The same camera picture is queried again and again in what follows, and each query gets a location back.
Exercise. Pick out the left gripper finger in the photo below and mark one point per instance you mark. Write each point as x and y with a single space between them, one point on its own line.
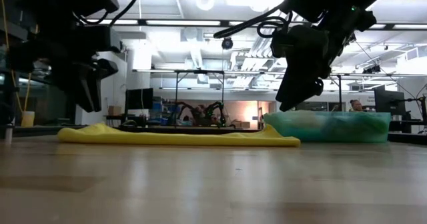
88 94

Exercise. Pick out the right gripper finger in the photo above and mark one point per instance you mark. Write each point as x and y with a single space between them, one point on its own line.
293 94

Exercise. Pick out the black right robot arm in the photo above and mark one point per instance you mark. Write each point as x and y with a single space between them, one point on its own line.
340 4

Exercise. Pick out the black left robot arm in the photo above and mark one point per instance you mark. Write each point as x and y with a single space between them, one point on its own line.
50 27

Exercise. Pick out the brown cardboard box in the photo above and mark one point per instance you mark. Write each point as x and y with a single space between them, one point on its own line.
114 110
245 124

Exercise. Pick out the black monitor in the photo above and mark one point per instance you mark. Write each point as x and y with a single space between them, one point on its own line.
388 102
138 99

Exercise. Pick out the translucent green plastic tray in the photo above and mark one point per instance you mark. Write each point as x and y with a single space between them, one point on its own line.
333 135

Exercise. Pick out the black folding table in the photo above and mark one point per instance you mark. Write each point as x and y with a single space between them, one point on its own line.
367 74
200 71

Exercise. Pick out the black ceiling spotlight cluster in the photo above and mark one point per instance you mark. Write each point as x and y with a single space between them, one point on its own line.
372 69

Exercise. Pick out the person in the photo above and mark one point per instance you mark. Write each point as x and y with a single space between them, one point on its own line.
356 106

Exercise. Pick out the yellow bucket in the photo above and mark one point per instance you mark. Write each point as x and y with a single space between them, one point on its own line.
28 119

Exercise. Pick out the small white bottle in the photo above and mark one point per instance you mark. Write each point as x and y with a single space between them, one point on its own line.
8 132

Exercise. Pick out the black background robot arms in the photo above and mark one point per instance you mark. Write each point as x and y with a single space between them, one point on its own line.
207 114

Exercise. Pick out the round white ceiling light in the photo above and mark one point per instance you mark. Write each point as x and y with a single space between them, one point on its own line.
205 1

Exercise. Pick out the black equipment stand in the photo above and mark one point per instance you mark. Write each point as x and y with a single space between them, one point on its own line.
423 110

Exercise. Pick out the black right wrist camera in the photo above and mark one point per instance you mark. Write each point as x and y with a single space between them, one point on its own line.
279 44

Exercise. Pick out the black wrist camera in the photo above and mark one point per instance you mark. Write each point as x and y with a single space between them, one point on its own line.
279 44
103 39

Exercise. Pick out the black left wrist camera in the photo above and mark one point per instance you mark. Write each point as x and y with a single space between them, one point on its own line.
103 39

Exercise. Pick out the black dome ceiling camera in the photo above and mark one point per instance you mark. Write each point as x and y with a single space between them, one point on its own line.
227 43

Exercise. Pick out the black aluminium table frame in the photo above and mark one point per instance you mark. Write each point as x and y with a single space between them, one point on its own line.
187 129

